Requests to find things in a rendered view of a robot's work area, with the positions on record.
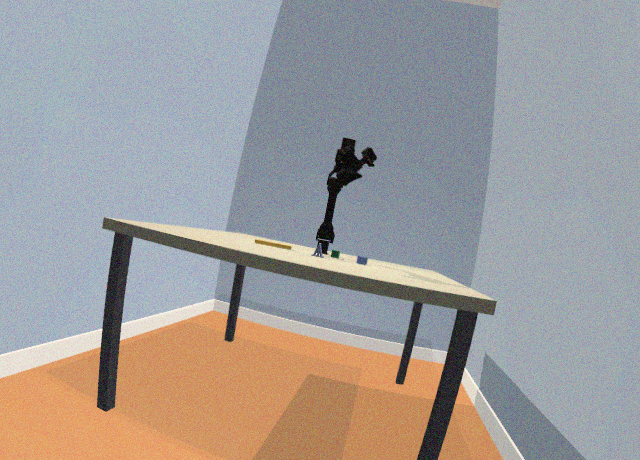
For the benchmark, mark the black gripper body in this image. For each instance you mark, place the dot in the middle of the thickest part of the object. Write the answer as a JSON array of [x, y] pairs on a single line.
[[355, 165]]

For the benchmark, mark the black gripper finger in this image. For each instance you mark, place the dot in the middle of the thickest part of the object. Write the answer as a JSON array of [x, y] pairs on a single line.
[[368, 159], [351, 176]]

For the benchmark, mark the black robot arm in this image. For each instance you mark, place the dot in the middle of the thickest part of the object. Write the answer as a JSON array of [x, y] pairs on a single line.
[[344, 155]]

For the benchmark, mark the orange bar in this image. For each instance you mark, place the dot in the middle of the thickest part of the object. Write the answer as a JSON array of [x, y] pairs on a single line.
[[273, 244]]

